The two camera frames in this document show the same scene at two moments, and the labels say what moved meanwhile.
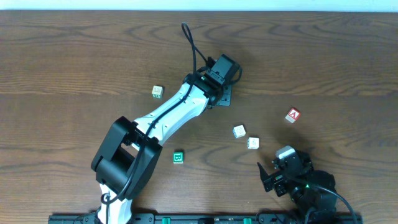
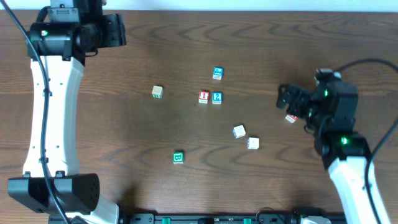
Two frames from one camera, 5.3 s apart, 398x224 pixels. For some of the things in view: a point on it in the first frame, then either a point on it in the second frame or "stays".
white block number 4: [253, 143] stays
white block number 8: [239, 131] stays
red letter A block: [293, 116] stays
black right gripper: [274, 180] -> [298, 100]
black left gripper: [225, 98] -> [116, 30]
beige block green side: [157, 91] stays
